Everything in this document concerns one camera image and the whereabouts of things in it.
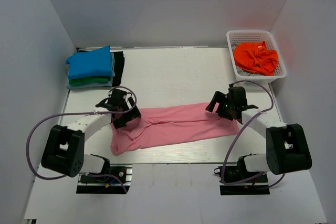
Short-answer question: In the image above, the pink t shirt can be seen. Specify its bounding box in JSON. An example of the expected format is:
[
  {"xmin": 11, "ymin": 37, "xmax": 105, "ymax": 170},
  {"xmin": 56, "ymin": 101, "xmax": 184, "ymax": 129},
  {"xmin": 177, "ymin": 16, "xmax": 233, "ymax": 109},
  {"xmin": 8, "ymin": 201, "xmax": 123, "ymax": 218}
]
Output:
[{"xmin": 111, "ymin": 103, "xmax": 239, "ymax": 155}]

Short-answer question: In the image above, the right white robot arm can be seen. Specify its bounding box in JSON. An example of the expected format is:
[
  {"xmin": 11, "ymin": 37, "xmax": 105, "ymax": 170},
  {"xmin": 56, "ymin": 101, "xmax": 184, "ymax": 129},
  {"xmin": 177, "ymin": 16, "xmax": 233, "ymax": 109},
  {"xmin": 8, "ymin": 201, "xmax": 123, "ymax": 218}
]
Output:
[{"xmin": 206, "ymin": 83, "xmax": 312, "ymax": 186}]

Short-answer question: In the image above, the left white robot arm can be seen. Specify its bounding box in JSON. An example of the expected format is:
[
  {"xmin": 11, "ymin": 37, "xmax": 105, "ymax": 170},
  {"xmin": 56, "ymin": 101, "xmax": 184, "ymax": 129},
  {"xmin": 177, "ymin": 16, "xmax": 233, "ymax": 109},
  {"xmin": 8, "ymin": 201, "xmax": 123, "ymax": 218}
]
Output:
[{"xmin": 41, "ymin": 86, "xmax": 141, "ymax": 182}]

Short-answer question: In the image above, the grey t shirt in basket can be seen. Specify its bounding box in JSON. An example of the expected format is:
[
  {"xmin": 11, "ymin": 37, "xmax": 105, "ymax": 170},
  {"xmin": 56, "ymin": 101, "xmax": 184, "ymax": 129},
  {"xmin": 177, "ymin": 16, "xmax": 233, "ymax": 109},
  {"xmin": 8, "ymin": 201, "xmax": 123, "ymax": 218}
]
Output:
[{"xmin": 231, "ymin": 44, "xmax": 261, "ymax": 76}]

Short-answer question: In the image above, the light blue folded t shirt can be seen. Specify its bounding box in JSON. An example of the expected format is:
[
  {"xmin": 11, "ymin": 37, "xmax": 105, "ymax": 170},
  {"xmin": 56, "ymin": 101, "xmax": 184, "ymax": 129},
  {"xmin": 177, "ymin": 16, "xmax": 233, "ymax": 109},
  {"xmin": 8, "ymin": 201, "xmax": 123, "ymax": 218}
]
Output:
[{"xmin": 67, "ymin": 53, "xmax": 115, "ymax": 90}]

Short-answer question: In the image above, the green folded t shirt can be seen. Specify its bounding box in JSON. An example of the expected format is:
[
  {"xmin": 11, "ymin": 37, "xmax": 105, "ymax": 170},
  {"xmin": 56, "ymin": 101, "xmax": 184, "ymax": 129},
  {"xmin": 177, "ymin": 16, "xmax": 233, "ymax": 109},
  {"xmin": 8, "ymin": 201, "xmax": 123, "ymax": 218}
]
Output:
[{"xmin": 69, "ymin": 76, "xmax": 111, "ymax": 86}]

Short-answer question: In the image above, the orange t shirt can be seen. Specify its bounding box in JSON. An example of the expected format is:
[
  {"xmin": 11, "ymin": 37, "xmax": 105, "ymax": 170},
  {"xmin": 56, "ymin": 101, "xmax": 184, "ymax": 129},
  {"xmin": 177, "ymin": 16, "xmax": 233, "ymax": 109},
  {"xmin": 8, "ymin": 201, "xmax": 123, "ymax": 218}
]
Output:
[{"xmin": 233, "ymin": 41, "xmax": 279, "ymax": 76}]

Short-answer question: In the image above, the white plastic basket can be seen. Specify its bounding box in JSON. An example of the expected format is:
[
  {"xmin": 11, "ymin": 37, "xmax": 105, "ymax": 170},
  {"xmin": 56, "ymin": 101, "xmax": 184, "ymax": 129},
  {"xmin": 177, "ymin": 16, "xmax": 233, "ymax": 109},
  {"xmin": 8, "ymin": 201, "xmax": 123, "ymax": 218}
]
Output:
[{"xmin": 226, "ymin": 30, "xmax": 287, "ymax": 84}]

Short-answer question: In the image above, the black folded t shirt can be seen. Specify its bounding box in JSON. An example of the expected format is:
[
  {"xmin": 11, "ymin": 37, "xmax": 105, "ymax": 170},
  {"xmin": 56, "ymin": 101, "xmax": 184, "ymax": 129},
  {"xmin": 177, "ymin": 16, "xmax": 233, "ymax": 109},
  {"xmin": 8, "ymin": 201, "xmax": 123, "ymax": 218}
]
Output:
[{"xmin": 112, "ymin": 51, "xmax": 125, "ymax": 87}]

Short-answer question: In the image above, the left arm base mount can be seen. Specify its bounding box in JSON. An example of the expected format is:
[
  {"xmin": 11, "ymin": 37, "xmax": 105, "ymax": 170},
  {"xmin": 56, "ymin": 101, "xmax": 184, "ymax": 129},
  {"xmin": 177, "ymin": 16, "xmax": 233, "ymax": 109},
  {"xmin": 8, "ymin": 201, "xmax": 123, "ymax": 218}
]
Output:
[{"xmin": 76, "ymin": 164, "xmax": 133, "ymax": 195}]

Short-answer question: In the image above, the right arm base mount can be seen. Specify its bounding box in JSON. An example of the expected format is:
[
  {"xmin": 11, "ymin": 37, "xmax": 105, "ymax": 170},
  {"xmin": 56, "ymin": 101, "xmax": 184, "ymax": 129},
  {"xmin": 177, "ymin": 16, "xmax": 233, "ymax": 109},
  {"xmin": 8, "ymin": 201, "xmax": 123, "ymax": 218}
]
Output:
[{"xmin": 213, "ymin": 164, "xmax": 270, "ymax": 196}]

